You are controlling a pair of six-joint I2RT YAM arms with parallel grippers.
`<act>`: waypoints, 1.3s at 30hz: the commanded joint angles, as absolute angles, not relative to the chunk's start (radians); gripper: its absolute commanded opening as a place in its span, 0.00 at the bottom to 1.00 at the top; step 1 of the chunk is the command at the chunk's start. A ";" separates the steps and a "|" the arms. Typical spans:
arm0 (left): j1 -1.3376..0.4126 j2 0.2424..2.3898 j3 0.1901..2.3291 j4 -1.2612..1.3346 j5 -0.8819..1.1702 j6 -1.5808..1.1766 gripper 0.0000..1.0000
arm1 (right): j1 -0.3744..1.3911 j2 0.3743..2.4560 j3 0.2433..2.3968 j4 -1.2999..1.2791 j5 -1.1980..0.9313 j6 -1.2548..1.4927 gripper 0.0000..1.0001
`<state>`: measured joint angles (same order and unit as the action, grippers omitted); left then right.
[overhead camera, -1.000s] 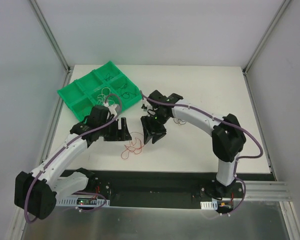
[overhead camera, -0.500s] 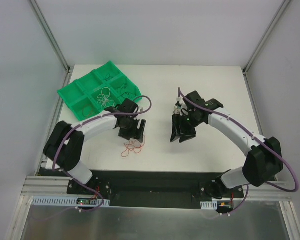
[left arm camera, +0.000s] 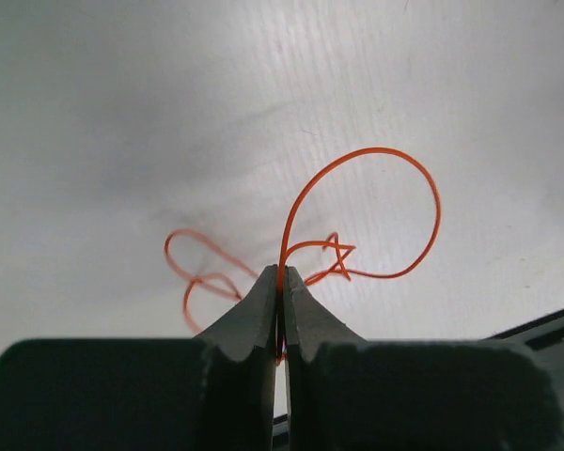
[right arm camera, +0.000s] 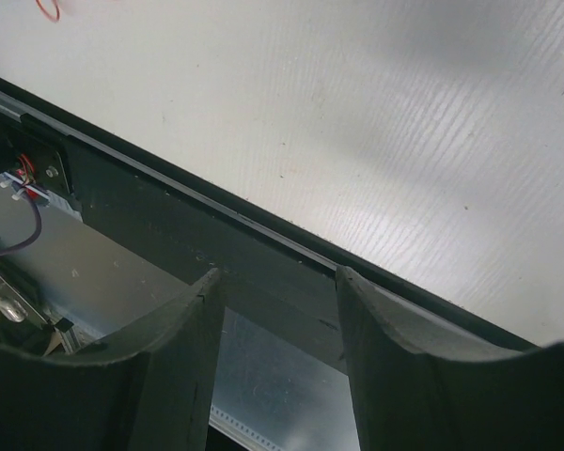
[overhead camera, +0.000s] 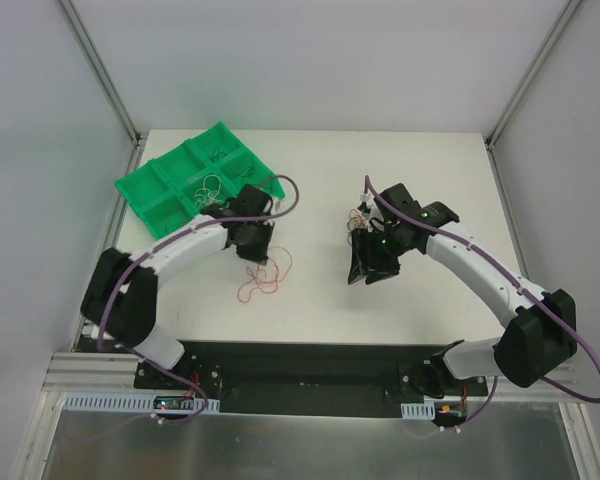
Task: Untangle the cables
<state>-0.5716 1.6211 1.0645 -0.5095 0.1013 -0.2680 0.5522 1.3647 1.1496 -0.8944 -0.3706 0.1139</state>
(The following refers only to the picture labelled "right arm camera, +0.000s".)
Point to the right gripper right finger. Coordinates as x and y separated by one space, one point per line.
420 383

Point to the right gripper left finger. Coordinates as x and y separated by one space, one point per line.
147 386

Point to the left white cable duct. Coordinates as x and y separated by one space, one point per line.
41 196

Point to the aluminium front rail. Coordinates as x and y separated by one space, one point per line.
20 103

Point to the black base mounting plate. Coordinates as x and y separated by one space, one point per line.
281 289

